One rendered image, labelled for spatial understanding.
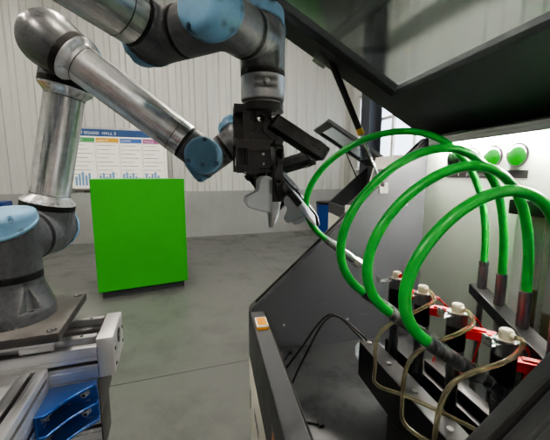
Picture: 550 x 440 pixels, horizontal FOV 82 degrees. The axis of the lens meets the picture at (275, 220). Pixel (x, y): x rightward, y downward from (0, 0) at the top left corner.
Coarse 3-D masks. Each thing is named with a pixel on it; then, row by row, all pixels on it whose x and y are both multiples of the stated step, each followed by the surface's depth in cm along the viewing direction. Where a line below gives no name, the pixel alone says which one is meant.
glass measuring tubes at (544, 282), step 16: (512, 208) 64; (544, 224) 59; (544, 240) 60; (512, 256) 65; (544, 256) 60; (512, 272) 65; (544, 272) 61; (512, 288) 65; (544, 288) 61; (512, 304) 65; (544, 304) 59; (544, 320) 59; (544, 336) 59
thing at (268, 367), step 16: (256, 336) 77; (272, 336) 77; (256, 352) 78; (272, 352) 70; (256, 368) 79; (272, 368) 64; (256, 384) 80; (272, 384) 59; (288, 384) 59; (272, 400) 56; (288, 400) 55; (272, 416) 56; (288, 416) 51; (304, 416) 51; (288, 432) 48; (304, 432) 48
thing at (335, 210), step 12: (324, 132) 425; (336, 132) 392; (348, 132) 371; (336, 144) 443; (360, 156) 435; (372, 156) 401; (384, 156) 354; (396, 156) 329; (372, 168) 437; (360, 180) 457; (348, 192) 458; (336, 204) 420; (348, 204) 383; (336, 216) 421
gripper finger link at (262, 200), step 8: (264, 176) 54; (264, 184) 54; (256, 192) 54; (264, 192) 54; (248, 200) 54; (256, 200) 54; (264, 200) 54; (256, 208) 54; (264, 208) 54; (272, 208) 54; (272, 216) 55; (272, 224) 56
